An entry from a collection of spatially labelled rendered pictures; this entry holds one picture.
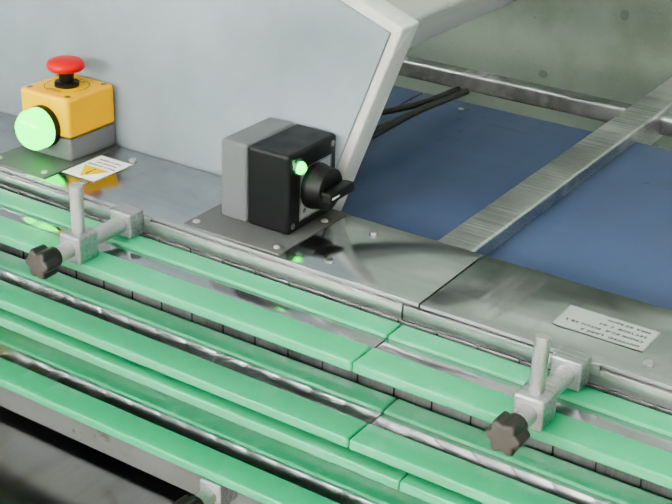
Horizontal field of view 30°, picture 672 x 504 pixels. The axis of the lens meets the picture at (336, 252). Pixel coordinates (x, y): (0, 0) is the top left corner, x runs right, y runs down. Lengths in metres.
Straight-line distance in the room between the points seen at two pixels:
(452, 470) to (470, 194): 0.41
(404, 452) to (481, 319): 0.13
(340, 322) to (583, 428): 0.24
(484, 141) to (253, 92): 0.35
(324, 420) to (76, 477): 0.41
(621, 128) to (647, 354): 0.55
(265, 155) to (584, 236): 0.33
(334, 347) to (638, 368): 0.24
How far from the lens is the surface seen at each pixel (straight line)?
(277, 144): 1.17
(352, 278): 1.10
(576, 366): 0.99
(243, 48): 1.25
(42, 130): 1.33
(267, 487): 1.15
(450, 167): 1.41
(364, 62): 1.17
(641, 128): 1.55
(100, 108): 1.36
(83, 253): 1.17
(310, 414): 1.08
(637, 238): 1.28
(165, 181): 1.30
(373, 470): 1.05
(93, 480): 1.39
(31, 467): 1.42
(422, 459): 1.03
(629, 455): 0.94
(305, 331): 1.05
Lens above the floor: 1.71
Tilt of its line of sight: 49 degrees down
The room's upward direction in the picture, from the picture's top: 122 degrees counter-clockwise
